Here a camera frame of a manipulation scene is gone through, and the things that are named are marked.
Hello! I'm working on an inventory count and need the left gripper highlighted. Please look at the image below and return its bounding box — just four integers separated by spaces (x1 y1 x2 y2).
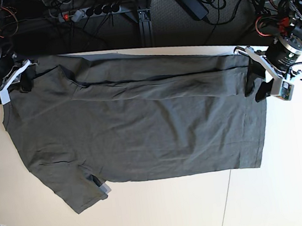
244 32 302 102

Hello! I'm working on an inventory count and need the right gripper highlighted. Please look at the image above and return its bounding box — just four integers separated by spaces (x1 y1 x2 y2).
0 45 36 93

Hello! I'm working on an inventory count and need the aluminium frame post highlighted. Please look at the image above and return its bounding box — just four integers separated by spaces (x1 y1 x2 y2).
123 0 155 48

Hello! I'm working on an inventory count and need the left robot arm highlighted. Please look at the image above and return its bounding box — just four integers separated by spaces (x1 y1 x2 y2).
234 0 302 102

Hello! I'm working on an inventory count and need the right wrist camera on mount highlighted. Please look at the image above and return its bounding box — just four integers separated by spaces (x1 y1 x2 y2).
0 59 38 105

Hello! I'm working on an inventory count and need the black power adapter brick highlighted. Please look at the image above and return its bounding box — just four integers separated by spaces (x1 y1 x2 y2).
175 0 209 21

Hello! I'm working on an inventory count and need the black power strip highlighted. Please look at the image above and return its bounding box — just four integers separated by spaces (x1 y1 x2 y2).
57 3 124 23

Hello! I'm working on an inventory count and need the grey green T-shirt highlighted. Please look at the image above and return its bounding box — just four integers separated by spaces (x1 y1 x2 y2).
3 55 267 213

